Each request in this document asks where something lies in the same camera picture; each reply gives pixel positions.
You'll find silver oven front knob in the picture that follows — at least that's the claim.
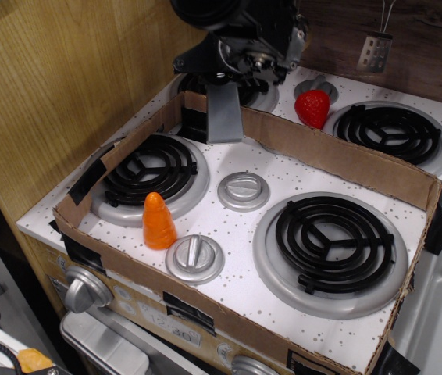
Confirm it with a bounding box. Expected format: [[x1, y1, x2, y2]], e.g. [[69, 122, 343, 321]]
[[64, 266, 114, 313]]

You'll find silver stovetop knob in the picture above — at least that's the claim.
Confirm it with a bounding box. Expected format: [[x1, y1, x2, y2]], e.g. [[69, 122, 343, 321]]
[[217, 172, 271, 212], [165, 234, 225, 285], [294, 75, 339, 104]]

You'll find front right black burner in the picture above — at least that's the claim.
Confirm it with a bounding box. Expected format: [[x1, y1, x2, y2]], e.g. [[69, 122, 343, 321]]
[[253, 192, 408, 320]]

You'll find back right black burner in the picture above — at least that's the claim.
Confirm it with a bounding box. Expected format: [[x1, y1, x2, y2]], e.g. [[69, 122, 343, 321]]
[[323, 101, 442, 176]]

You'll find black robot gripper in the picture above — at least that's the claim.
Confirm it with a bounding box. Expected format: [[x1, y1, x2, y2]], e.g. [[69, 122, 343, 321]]
[[173, 34, 287, 85]]

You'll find silver back stovetop knob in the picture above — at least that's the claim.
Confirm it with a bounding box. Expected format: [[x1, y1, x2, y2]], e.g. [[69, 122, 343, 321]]
[[294, 75, 339, 104]]

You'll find silver oven door handle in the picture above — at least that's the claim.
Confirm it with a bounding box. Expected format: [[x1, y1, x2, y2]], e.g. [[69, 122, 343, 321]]
[[60, 310, 204, 374]]

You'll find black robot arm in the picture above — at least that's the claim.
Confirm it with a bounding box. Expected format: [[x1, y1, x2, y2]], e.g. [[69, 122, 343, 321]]
[[170, 1, 309, 85]]

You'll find black burner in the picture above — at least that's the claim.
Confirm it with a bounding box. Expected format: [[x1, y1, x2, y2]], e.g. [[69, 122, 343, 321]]
[[323, 101, 442, 176], [169, 73, 279, 113], [253, 192, 408, 320], [91, 134, 210, 227]]

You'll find hanging metal grater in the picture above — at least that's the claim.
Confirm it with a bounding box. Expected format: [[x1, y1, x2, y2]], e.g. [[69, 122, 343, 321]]
[[356, 0, 397, 74]]

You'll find brown cardboard box frame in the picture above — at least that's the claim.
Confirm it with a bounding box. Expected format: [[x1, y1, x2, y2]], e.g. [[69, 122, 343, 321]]
[[53, 92, 442, 374]]

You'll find oven clock display panel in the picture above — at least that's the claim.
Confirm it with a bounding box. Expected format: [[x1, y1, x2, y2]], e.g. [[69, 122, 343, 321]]
[[137, 302, 202, 348]]

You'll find orange toy carrot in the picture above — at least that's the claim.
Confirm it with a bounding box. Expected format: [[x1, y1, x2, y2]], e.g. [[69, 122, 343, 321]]
[[143, 192, 177, 250]]

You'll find silver upper stovetop knob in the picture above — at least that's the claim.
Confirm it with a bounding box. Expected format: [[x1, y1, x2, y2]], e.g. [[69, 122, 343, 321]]
[[217, 172, 271, 212]]

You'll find orange object bottom left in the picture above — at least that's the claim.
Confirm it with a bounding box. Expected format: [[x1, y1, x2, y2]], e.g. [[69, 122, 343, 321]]
[[16, 348, 54, 373]]

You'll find red toy strawberry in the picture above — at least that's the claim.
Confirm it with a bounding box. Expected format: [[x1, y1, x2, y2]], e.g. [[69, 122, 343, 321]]
[[294, 90, 330, 129]]

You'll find back left black burner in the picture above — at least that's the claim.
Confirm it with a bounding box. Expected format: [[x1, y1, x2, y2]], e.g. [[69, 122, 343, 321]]
[[169, 73, 279, 113]]

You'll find silver lower stovetop knob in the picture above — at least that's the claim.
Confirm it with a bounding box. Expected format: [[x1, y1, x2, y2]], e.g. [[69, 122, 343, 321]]
[[165, 234, 225, 285]]

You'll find grey sink basin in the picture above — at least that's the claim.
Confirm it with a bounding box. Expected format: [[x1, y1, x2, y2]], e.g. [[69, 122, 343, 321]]
[[390, 250, 442, 374]]

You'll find front left black burner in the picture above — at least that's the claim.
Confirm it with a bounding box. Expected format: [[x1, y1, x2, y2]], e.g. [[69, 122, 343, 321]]
[[91, 134, 210, 227]]

